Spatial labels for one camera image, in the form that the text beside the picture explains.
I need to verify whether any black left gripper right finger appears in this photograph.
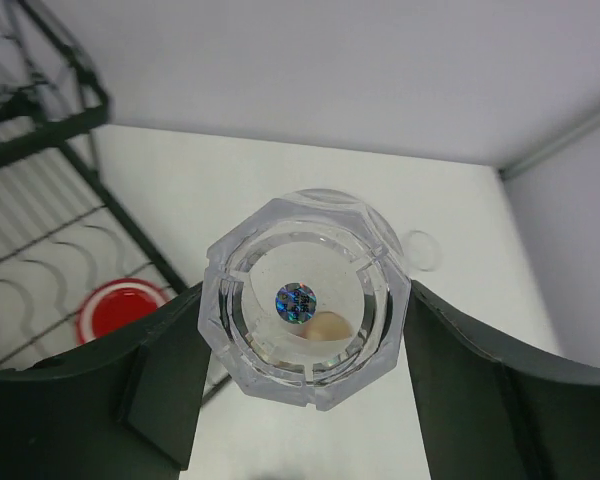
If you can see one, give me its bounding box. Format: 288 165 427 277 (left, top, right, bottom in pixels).
404 282 600 479

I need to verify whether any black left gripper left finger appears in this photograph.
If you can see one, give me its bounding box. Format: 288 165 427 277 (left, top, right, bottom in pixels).
0 286 210 479

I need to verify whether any red mug black handle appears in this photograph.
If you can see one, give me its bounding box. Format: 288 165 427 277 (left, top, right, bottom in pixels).
75 277 170 345

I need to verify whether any black wire dish rack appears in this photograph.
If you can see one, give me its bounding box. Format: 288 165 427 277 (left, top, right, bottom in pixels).
0 1 187 370

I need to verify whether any clear glass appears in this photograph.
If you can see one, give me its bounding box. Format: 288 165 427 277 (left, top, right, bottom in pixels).
198 189 411 411

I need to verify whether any orange small cup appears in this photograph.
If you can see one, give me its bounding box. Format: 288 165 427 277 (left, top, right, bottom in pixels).
302 311 352 342

